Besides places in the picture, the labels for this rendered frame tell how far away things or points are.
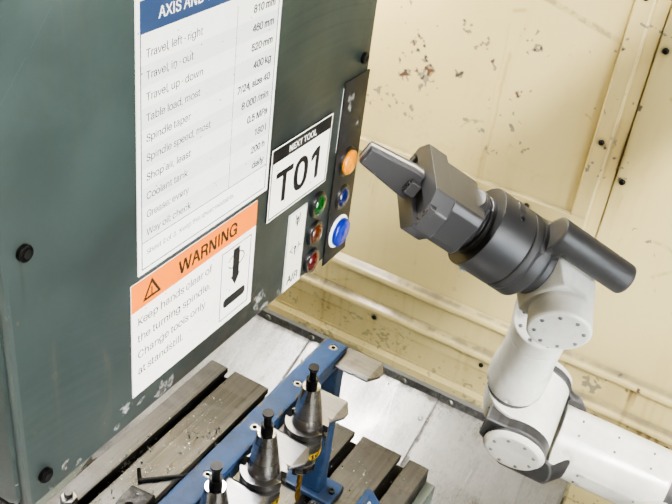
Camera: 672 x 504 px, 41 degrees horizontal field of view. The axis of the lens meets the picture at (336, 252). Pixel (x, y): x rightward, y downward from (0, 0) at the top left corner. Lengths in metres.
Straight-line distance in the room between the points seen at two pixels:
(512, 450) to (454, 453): 0.76
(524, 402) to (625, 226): 0.57
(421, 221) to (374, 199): 0.94
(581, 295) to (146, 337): 0.45
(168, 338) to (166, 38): 0.24
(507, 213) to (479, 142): 0.74
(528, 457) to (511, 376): 0.12
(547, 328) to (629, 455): 0.30
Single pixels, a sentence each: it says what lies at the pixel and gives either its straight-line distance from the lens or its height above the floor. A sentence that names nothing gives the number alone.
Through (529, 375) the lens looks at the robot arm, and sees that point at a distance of 1.07.
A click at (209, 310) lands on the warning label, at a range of 0.75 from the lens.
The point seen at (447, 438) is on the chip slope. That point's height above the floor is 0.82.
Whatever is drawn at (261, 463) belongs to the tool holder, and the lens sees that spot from 1.21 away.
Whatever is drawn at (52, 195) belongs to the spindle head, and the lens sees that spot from 0.55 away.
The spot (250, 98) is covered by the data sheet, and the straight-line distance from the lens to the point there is 0.69.
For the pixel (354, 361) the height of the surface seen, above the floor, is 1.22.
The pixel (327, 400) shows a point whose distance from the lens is 1.36.
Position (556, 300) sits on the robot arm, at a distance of 0.93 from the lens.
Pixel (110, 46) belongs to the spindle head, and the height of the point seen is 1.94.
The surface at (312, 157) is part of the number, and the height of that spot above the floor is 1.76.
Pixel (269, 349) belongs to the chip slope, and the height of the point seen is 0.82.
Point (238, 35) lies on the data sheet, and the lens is 0.65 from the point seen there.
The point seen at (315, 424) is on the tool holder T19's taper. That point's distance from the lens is 1.29.
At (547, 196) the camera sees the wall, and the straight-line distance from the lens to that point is 1.62.
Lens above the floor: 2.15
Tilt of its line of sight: 34 degrees down
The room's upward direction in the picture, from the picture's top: 8 degrees clockwise
